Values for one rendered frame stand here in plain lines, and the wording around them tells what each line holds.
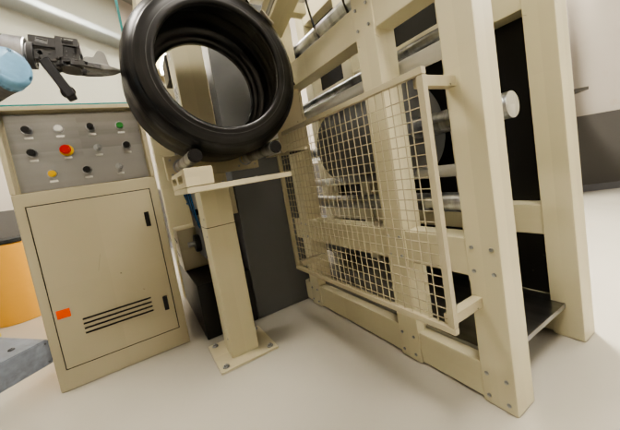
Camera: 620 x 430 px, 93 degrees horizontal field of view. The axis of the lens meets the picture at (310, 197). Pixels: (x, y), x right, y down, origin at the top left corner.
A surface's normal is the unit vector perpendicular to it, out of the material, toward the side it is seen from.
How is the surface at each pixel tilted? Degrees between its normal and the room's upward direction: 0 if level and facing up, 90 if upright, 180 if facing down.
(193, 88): 90
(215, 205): 90
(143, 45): 87
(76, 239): 90
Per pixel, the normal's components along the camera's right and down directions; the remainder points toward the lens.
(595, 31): -0.31, 0.14
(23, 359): 0.94, -0.13
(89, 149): 0.51, -0.01
